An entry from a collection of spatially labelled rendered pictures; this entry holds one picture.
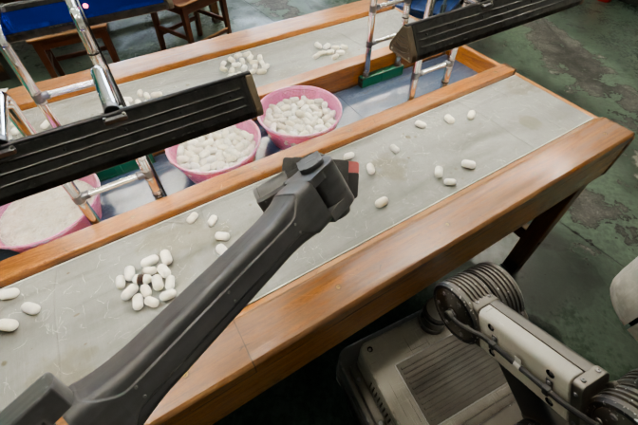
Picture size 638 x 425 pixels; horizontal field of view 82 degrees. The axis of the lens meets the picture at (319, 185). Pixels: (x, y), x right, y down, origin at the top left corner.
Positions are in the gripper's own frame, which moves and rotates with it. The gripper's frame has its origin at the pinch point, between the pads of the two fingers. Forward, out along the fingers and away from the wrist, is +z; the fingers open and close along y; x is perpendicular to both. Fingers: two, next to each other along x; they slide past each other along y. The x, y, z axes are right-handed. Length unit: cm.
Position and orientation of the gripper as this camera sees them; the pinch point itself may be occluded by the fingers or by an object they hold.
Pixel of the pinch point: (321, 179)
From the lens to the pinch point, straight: 74.0
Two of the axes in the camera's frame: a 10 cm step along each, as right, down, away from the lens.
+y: 10.0, 0.6, -0.6
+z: 0.5, 0.5, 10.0
